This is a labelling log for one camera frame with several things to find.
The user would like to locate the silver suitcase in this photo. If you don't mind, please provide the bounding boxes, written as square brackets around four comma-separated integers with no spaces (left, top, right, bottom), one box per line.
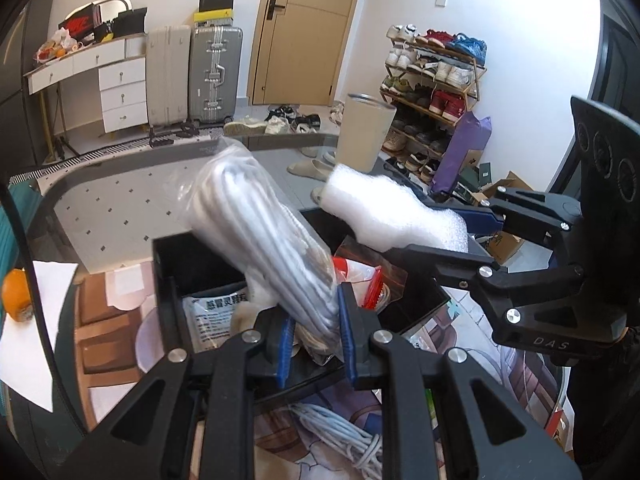
[189,25,244,123]

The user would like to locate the scattered loose shoes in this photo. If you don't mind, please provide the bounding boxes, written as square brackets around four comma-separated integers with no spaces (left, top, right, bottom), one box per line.
[222,101,346,206]

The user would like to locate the white paper sheet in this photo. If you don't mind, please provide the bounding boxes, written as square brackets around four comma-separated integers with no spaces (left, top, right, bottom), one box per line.
[0,260,80,411]

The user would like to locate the black storage bin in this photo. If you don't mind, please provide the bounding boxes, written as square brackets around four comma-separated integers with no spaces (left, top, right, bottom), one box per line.
[151,207,451,403]

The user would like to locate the yellow and black box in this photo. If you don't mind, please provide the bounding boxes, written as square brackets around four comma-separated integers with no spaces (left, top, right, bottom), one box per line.
[195,0,236,28]

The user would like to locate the red and white glue packet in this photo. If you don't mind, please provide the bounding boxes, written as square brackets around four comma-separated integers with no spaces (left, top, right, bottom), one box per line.
[331,255,373,291]

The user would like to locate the white foam wrap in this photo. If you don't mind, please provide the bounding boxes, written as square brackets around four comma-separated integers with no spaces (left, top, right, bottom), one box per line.
[317,162,473,253]

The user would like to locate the striped floor rug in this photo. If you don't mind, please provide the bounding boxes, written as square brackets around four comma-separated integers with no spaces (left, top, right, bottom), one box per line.
[10,132,226,186]

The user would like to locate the beige air purifier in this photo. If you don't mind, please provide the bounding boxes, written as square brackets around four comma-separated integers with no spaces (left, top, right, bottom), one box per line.
[336,92,398,171]

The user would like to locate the beige suitcase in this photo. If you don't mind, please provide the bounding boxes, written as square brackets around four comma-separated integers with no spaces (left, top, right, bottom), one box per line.
[146,25,193,128]

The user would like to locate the plastic bag of white cables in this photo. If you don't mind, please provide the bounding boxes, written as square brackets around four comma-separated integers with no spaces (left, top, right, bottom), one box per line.
[162,135,346,346]

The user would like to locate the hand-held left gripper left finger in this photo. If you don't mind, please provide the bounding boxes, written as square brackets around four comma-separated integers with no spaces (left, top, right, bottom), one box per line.
[62,309,297,480]

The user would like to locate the dark grey fridge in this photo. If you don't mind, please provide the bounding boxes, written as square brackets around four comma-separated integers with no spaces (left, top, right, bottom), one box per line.
[0,0,53,171]

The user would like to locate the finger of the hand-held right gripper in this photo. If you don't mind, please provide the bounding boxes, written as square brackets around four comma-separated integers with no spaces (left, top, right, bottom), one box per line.
[382,160,584,247]
[380,243,587,341]

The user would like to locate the loose white charging cable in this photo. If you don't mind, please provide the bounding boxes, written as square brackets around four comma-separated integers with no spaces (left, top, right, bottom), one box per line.
[287,402,386,480]

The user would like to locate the plastic bag of fruit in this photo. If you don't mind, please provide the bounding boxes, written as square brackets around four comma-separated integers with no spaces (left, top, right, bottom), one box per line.
[34,30,83,63]

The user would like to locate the metal shoe rack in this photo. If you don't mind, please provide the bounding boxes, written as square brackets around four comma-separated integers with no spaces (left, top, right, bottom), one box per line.
[380,25,488,181]

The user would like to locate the white medicine packet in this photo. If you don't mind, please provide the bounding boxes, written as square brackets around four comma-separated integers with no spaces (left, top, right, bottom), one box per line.
[181,290,251,356]

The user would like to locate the purple bag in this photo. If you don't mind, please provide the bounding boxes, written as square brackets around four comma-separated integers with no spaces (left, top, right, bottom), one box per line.
[431,111,493,198]

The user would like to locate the wooden door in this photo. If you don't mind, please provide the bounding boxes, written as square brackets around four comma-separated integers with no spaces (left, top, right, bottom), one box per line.
[247,0,373,107]

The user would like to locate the white desk with drawers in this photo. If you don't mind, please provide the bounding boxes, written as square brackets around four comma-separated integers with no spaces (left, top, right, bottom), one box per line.
[24,35,148,136]

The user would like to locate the shoe rack with shoes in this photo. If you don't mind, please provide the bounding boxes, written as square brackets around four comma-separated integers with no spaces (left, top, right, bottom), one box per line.
[381,24,488,181]

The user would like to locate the printed cartoon table mat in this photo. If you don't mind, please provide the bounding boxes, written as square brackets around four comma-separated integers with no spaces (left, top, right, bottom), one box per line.
[75,260,566,480]

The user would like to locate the teal suitcase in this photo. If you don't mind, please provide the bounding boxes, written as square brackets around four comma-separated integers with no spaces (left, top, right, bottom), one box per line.
[0,182,41,261]

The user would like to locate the red and black shoe box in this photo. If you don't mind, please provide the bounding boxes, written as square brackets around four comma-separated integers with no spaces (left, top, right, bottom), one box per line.
[59,4,98,36]

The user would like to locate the zip bag with white rope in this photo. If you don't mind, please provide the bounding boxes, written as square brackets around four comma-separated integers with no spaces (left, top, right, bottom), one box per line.
[336,237,408,311]

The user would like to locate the orange fruit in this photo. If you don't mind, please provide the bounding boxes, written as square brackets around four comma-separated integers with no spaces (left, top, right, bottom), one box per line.
[1,268,35,322]

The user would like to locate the open cardboard boxes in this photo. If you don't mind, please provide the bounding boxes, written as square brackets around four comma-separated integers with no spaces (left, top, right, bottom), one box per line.
[470,170,536,266]

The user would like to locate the arched mirror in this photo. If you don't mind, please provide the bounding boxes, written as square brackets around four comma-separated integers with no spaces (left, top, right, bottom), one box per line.
[95,0,132,17]

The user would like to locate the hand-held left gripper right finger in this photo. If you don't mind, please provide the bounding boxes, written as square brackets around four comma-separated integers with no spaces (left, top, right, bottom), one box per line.
[337,282,586,480]

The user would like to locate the black bag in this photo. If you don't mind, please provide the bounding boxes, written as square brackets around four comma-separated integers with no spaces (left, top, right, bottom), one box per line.
[111,7,149,37]

